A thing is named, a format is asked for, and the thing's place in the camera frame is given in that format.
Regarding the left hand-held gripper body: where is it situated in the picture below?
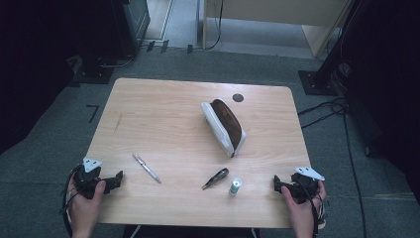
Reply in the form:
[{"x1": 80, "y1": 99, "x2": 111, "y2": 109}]
[{"x1": 72, "y1": 157, "x2": 104, "y2": 200}]

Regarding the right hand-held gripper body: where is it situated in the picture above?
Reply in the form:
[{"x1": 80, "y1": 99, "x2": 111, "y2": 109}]
[{"x1": 289, "y1": 166, "x2": 326, "y2": 205}]

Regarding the clear pen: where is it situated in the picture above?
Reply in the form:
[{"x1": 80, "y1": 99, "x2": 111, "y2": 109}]
[{"x1": 132, "y1": 153, "x2": 162, "y2": 184}]

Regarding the white and green tube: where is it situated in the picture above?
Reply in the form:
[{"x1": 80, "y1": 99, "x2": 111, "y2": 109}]
[{"x1": 229, "y1": 177, "x2": 244, "y2": 196}]

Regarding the black marker pen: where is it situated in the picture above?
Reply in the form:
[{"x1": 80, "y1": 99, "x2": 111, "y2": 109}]
[{"x1": 201, "y1": 168, "x2": 230, "y2": 191}]

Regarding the white pencil case brown inside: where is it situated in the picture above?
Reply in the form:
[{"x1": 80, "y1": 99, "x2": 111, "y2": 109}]
[{"x1": 200, "y1": 98, "x2": 248, "y2": 159}]

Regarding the person's right hand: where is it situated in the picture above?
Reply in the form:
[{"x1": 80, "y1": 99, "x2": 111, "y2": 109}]
[{"x1": 280, "y1": 179, "x2": 328, "y2": 238}]

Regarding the person's left hand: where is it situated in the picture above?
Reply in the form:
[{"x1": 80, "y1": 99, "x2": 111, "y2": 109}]
[{"x1": 67, "y1": 179, "x2": 107, "y2": 238}]

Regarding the black stand with square base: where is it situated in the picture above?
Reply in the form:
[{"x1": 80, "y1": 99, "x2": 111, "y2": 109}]
[
  {"x1": 298, "y1": 0, "x2": 365, "y2": 97},
  {"x1": 72, "y1": 54, "x2": 116, "y2": 85}
]

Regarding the dark cabinet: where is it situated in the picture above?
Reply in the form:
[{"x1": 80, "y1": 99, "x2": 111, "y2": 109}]
[{"x1": 110, "y1": 0, "x2": 152, "y2": 58}]

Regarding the light wooden furniture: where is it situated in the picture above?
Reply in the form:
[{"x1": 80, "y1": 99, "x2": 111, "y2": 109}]
[{"x1": 201, "y1": 0, "x2": 352, "y2": 60}]

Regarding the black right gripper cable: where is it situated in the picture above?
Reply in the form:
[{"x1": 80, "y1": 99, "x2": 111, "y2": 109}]
[{"x1": 305, "y1": 184, "x2": 329, "y2": 238}]

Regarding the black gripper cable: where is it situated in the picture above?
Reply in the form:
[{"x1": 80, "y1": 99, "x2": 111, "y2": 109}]
[
  {"x1": 59, "y1": 164, "x2": 83, "y2": 238},
  {"x1": 305, "y1": 184, "x2": 329, "y2": 238}
]

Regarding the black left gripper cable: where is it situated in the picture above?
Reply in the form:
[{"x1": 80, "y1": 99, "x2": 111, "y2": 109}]
[{"x1": 59, "y1": 164, "x2": 83, "y2": 238}]

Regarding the black floor cable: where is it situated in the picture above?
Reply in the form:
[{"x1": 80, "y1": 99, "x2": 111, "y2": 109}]
[{"x1": 296, "y1": 96, "x2": 368, "y2": 238}]

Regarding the black hanging cable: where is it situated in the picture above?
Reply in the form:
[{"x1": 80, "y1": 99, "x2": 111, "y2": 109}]
[{"x1": 203, "y1": 0, "x2": 225, "y2": 52}]

